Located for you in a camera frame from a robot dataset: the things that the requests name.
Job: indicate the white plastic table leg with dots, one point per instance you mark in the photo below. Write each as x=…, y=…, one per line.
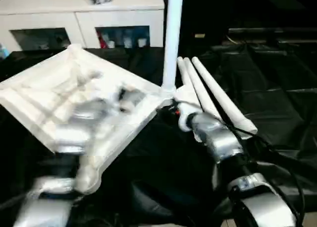
x=187, y=76
x=218, y=93
x=172, y=39
x=195, y=83

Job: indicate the white plastic table top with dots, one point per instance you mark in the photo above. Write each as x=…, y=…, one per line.
x=49, y=76

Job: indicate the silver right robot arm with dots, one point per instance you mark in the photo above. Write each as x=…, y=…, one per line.
x=223, y=138

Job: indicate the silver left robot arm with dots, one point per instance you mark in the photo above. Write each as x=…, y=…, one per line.
x=49, y=207

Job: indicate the red white figure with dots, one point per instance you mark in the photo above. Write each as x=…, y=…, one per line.
x=101, y=40

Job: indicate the small yellow label tag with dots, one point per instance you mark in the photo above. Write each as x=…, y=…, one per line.
x=199, y=35

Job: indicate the black work mat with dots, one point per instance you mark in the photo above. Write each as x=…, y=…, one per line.
x=272, y=88

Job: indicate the white glass-door cabinet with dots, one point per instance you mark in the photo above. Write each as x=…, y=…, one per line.
x=49, y=16

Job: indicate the blue white striped pole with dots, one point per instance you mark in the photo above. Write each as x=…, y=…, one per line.
x=3, y=51

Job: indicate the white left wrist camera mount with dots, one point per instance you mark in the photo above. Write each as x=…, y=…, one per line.
x=111, y=105

